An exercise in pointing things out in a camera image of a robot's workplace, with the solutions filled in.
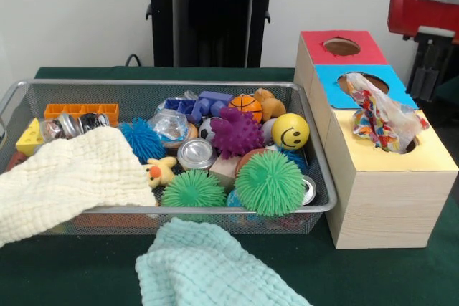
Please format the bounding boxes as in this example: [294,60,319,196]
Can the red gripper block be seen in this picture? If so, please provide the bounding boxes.
[387,0,459,103]

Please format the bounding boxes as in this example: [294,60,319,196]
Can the multicolour patchwork print cloth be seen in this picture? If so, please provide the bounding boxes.
[344,72,431,155]

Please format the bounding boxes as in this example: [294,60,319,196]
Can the green spiky ball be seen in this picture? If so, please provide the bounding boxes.
[161,170,227,211]
[234,150,306,218]

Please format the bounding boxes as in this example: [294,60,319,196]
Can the mint green knitted cloth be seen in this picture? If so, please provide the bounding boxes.
[136,219,309,306]

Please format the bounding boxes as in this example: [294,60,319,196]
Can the cream knitted cloth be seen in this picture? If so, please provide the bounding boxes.
[0,125,158,248]

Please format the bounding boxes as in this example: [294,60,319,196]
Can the wooden box with three holes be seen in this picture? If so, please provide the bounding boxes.
[294,30,459,250]

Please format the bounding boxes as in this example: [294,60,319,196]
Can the yellow smiley face ball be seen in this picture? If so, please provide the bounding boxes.
[271,113,310,151]

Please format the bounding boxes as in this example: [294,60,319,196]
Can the silver drink can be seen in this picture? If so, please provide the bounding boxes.
[300,177,316,206]

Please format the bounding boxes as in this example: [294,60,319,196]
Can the orange toy basketball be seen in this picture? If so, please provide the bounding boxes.
[228,95,263,124]

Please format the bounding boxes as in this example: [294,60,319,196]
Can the purple spiky ball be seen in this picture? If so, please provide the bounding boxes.
[210,107,265,160]

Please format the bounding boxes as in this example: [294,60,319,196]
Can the brown toy football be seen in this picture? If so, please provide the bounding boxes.
[235,148,263,175]

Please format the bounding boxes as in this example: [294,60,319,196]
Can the yellow duck plush toy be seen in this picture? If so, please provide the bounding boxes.
[146,157,178,188]

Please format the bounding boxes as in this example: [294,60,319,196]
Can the blue spiky ball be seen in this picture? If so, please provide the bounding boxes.
[118,118,166,164]

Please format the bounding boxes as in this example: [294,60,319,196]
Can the orange plastic tray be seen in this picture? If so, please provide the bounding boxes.
[44,103,120,125]

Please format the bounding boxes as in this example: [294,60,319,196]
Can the yellow cheese wedge toy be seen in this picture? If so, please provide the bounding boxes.
[16,118,44,156]

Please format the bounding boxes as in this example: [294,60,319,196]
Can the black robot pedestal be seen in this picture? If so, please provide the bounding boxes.
[138,0,289,69]

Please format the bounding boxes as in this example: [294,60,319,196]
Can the black cable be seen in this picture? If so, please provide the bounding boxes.
[126,53,144,69]

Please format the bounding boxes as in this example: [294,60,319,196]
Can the shallow wire mesh bin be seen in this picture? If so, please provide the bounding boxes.
[0,79,339,236]

